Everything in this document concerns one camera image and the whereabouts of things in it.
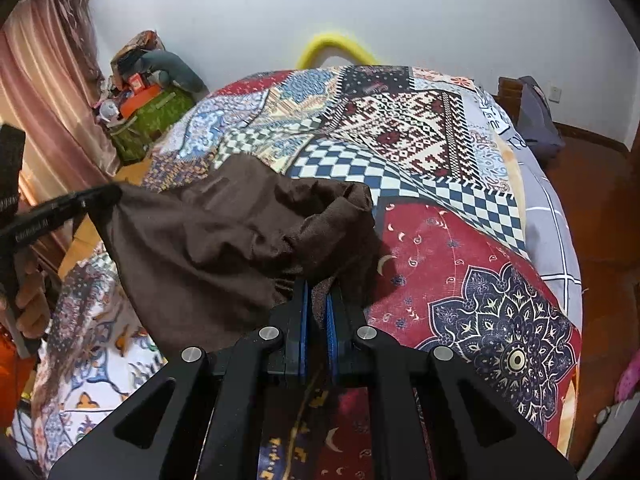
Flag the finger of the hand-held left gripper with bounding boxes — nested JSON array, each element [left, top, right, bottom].
[[0, 182, 124, 257]]

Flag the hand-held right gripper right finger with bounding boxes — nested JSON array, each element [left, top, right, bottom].
[[325, 285, 578, 480]]

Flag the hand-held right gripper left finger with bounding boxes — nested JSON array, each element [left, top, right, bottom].
[[47, 280, 308, 480]]

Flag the brown shirt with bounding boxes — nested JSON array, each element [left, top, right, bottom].
[[87, 152, 383, 361]]

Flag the person's left hand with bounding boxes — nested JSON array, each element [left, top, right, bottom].
[[14, 259, 52, 342]]

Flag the pink curtain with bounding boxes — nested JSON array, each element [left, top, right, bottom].
[[0, 0, 121, 261]]

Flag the white plastic bottle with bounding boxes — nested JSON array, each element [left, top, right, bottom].
[[99, 99, 125, 127]]

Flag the green fabric bag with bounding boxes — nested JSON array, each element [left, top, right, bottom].
[[110, 86, 197, 165]]

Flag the orange box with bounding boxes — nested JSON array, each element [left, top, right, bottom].
[[120, 72, 163, 117]]

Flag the patchwork printed blanket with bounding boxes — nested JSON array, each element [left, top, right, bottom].
[[30, 64, 583, 480]]

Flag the orange garment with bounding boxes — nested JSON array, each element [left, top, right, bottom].
[[0, 330, 37, 433]]

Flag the patterned fabric bag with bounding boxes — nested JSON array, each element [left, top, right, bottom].
[[110, 30, 166, 77]]

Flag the grey checked bed sheet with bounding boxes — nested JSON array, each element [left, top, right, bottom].
[[475, 85, 583, 287]]

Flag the yellow foam tube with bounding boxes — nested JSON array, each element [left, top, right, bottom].
[[296, 32, 383, 70]]

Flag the wooden chair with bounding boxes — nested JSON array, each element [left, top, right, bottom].
[[497, 76, 532, 128]]

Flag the grey backpack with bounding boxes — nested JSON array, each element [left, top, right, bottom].
[[517, 76, 567, 162]]

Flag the pink slipper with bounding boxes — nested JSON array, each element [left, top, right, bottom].
[[614, 360, 640, 405]]

